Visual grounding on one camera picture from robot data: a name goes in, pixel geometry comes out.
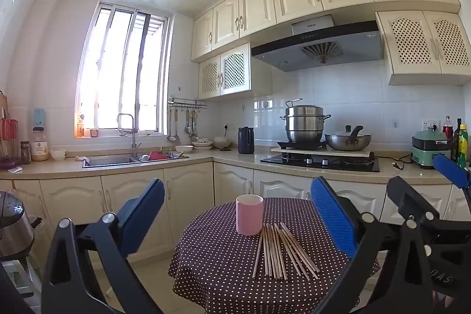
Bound steel steamer pot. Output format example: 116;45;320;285
279;99;332;143

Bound pale wooden board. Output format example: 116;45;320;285
271;146;373;157

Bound yellow green bottle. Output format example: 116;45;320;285
457;128;470;168

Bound steel kitchen sink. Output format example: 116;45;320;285
82;150;190;168

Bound cream base cabinets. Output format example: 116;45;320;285
0;161;471;263

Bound black portable burner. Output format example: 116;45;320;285
277;140;328;150

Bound cream lattice door cabinet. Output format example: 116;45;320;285
199;42;273;101
375;10;471;87

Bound metal utensil rail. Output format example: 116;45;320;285
167;98;208;112

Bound black gas stove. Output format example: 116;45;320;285
260;150;380;173

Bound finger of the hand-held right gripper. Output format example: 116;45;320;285
387;176;460;252
433;154;471;212

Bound dark glass bottle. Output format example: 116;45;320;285
453;118;463;162

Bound steel wok with black handle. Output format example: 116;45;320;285
324;125;372;152

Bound black kettle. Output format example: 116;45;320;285
238;126;255;155

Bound kitchen window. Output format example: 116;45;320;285
75;1;173;139

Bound grey range hood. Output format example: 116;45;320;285
251;14;385;72

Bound glass jar with label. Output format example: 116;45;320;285
31;126;49;162

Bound pile of wooden chopsticks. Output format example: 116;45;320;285
252;222;320;281

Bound green electric cooker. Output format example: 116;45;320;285
410;130;452;169

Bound black power cord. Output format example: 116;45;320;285
379;154;413;172

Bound hanging metal ladle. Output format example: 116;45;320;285
167;110;178;142

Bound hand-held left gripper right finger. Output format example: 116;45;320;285
310;176;435;314

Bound metal sink faucet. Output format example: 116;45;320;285
117;113;141;158

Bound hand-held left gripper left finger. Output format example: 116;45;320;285
42;179;166;314

